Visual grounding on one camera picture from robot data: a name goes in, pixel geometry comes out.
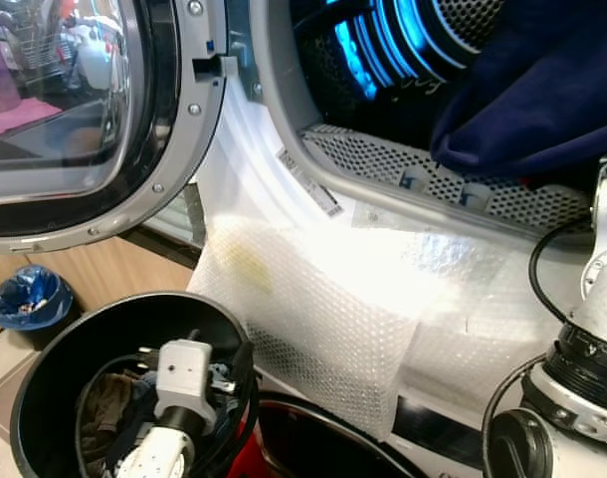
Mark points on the black glossy round basin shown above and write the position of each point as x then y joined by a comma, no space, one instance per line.
313,443

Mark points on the black round laundry bucket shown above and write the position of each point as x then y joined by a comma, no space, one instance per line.
85,329

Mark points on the round glass washer door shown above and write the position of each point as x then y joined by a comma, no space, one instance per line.
184,119

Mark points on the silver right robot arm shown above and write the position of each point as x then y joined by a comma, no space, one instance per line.
602,289

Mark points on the bin with blue bag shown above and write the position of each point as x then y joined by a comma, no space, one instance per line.
30,299

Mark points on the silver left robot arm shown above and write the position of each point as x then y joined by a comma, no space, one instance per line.
154,458

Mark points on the brown crumpled garment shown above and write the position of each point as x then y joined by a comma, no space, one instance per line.
104,403

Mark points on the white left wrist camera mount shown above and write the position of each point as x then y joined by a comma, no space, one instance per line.
184,373

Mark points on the white front-load washing machine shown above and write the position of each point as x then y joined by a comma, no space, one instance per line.
284,199

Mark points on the clear bubble wrap sheet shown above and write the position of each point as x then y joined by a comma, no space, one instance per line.
313,299

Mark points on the navy blue knit garment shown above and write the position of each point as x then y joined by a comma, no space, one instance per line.
532,100

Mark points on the perforated metal lint filter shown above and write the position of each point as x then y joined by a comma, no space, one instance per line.
433,179

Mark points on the red plastic object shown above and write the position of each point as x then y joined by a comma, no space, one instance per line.
249,463

